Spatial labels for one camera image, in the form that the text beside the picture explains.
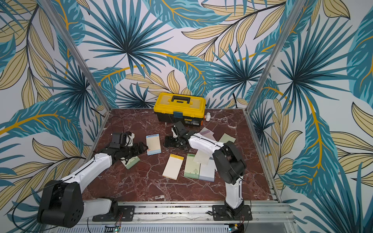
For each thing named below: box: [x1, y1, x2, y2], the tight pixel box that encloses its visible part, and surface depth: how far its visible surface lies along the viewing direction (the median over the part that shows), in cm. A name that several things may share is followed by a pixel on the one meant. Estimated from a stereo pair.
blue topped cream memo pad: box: [145, 133, 162, 156], surface depth 102 cm
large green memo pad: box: [184, 153, 201, 180], surface depth 90 cm
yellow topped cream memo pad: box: [162, 153, 185, 181], surface depth 91 cm
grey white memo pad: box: [198, 156, 216, 183], surface depth 90 cm
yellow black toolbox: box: [153, 92, 207, 127], surface depth 102 cm
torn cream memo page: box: [192, 149, 211, 166], surface depth 94 cm
